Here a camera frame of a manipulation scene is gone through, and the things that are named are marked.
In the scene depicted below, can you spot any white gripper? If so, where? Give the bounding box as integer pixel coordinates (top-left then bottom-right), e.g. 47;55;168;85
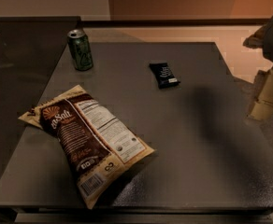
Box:
243;16;273;120

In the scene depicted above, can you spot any green soda can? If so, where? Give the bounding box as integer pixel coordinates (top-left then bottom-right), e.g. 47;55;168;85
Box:
67;29;93;71

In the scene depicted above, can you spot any brown and cream chip bag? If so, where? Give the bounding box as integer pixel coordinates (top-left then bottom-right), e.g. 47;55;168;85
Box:
19;85;154;209

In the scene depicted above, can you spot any dark blue rxbar wrapper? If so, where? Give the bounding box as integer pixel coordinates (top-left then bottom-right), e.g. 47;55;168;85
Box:
149;63;180;89

